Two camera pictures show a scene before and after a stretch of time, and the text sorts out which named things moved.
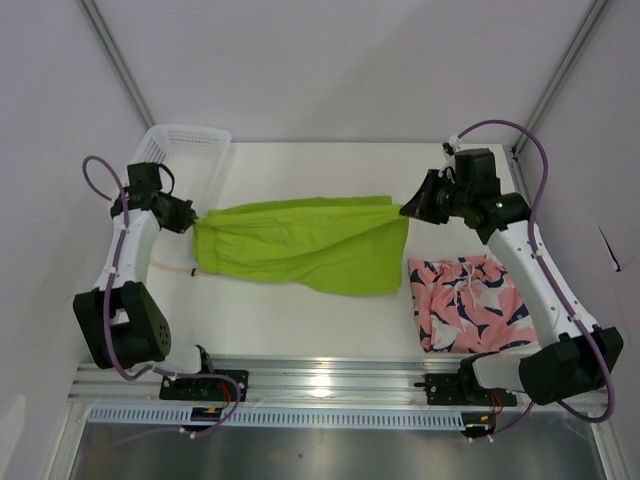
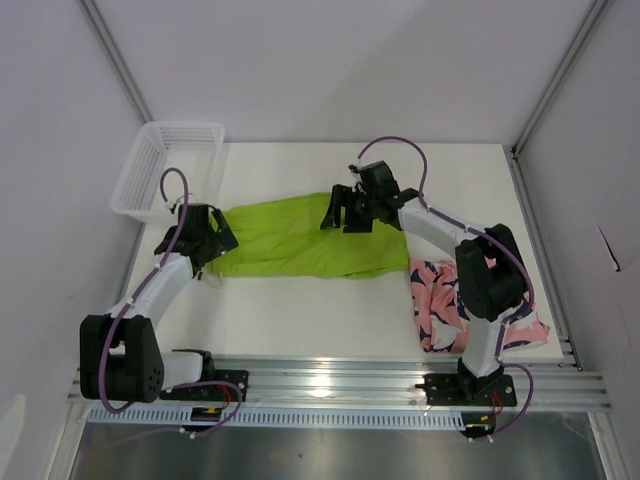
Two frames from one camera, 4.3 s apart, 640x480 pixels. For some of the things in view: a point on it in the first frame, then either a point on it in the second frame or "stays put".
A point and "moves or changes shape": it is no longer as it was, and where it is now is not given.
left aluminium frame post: [119, 61] stays put
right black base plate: [463, 389] stays put
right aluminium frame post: [561, 71] stays put
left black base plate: [206, 388] stays put
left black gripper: [186, 216] -> [222, 241]
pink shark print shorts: [468, 304] stays put
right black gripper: [419, 207] -> [339, 197]
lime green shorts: [348, 244] moves or changes shape
